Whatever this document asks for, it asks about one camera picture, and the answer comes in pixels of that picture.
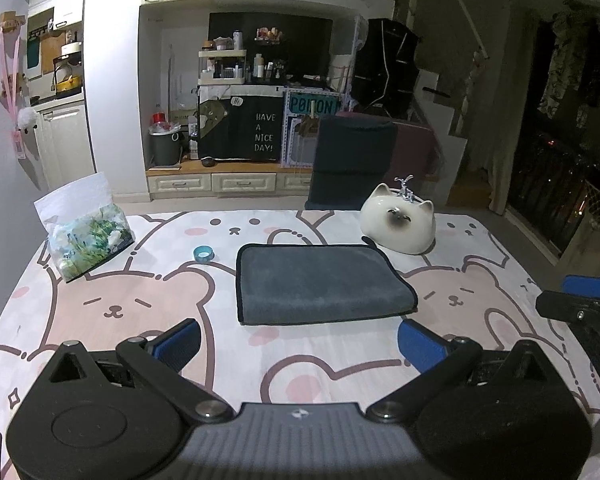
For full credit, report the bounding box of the black wall board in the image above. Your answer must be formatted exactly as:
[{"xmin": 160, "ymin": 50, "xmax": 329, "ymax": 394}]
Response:
[{"xmin": 208, "ymin": 12, "xmax": 334, "ymax": 86}]

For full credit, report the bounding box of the floral window curtain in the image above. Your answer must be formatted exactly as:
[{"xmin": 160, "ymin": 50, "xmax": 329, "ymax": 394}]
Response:
[{"xmin": 536, "ymin": 7, "xmax": 600, "ymax": 122}]

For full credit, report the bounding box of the yellow kettle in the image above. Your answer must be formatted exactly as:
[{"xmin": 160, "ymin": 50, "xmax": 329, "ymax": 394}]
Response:
[{"xmin": 54, "ymin": 63, "xmax": 84, "ymax": 97}]

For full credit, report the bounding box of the pink lanyard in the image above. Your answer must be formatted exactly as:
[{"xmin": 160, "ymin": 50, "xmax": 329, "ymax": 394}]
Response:
[{"xmin": 0, "ymin": 19, "xmax": 28, "ymax": 161}]

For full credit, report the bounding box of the white kitchen cabinet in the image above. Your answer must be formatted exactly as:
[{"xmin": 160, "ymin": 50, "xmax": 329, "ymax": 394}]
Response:
[{"xmin": 34, "ymin": 101, "xmax": 97, "ymax": 192}]

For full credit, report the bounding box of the grey towel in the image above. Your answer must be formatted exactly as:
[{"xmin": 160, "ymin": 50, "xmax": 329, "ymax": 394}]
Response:
[{"xmin": 235, "ymin": 243, "xmax": 419, "ymax": 326}]

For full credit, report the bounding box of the bear printed tablecloth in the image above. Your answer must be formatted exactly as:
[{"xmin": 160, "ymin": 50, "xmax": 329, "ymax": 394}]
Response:
[{"xmin": 0, "ymin": 209, "xmax": 600, "ymax": 480}]

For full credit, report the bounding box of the pink chair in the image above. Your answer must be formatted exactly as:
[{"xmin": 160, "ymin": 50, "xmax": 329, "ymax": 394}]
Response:
[{"xmin": 336, "ymin": 111, "xmax": 444, "ymax": 183}]

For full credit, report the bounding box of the grey trash bin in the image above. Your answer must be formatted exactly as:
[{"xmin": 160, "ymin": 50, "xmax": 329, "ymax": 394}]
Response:
[{"xmin": 149, "ymin": 129, "xmax": 184, "ymax": 167}]

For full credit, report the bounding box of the white desktop organizer rack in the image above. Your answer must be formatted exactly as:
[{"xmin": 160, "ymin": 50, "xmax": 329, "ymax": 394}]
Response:
[{"xmin": 197, "ymin": 48, "xmax": 247, "ymax": 86}]

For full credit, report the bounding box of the black printed curtain cloth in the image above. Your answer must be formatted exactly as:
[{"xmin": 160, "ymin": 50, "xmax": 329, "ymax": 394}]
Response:
[{"xmin": 197, "ymin": 94, "xmax": 285, "ymax": 162}]

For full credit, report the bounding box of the dark blue chair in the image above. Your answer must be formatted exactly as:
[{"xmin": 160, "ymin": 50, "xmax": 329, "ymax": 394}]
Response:
[{"xmin": 304, "ymin": 114, "xmax": 399, "ymax": 212}]

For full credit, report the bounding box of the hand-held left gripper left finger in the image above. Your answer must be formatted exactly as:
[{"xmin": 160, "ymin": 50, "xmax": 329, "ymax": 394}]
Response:
[{"xmin": 47, "ymin": 318, "xmax": 234, "ymax": 424}]

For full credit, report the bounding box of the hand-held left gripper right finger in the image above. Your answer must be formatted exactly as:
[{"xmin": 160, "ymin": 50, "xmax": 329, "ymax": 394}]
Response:
[{"xmin": 366, "ymin": 318, "xmax": 554, "ymax": 424}]

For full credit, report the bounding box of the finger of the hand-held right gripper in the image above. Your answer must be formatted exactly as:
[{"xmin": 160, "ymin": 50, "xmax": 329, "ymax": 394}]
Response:
[{"xmin": 535, "ymin": 274, "xmax": 600, "ymax": 332}]

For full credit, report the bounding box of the floral tissue pack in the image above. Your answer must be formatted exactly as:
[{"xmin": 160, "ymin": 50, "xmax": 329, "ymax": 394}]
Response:
[{"xmin": 33, "ymin": 171, "xmax": 136, "ymax": 284}]

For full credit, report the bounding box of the white drawer cabinet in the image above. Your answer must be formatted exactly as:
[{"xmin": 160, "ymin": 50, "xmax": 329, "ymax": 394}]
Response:
[{"xmin": 146, "ymin": 167, "xmax": 314, "ymax": 202}]

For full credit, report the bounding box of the teal lettered sign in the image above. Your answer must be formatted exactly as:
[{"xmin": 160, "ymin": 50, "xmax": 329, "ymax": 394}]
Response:
[{"xmin": 287, "ymin": 95, "xmax": 342, "ymax": 117}]

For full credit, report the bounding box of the cat shaped ceramic basin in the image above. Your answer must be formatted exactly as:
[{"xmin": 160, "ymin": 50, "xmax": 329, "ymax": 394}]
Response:
[{"xmin": 359, "ymin": 175, "xmax": 437, "ymax": 255}]

